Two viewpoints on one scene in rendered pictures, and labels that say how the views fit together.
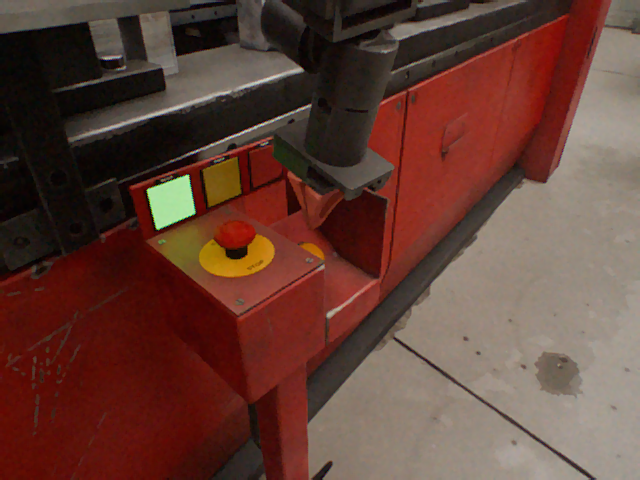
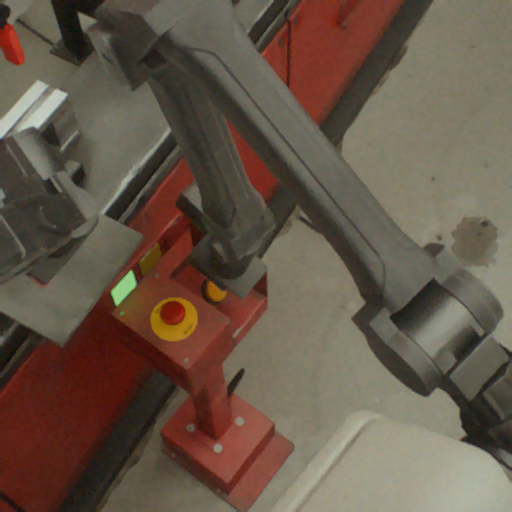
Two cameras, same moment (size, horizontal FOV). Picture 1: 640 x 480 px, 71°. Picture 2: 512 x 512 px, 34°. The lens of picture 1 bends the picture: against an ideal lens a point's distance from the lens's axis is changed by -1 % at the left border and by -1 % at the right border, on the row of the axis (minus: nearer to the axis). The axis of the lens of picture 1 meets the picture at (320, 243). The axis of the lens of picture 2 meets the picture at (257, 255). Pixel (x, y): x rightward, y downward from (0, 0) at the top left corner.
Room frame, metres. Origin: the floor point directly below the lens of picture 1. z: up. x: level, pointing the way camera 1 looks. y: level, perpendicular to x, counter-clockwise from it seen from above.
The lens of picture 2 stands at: (-0.20, 0.00, 1.93)
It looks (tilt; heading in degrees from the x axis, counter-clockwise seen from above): 61 degrees down; 355
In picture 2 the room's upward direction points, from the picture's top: 2 degrees counter-clockwise
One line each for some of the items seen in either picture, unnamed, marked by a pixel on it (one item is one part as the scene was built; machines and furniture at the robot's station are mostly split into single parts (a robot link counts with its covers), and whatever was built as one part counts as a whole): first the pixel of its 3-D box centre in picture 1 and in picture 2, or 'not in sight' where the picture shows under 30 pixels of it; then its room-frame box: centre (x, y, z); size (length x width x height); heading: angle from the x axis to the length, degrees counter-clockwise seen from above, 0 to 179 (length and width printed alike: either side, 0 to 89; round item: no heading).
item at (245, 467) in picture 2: not in sight; (227, 441); (0.37, 0.03, 0.06); 0.25 x 0.20 x 0.12; 46
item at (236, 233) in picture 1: (235, 243); (173, 315); (0.35, 0.08, 0.79); 0.04 x 0.04 x 0.04
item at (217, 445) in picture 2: not in sight; (215, 424); (0.39, 0.06, 0.13); 0.10 x 0.10 x 0.01; 46
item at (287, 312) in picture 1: (269, 254); (190, 302); (0.39, 0.06, 0.75); 0.20 x 0.16 x 0.18; 136
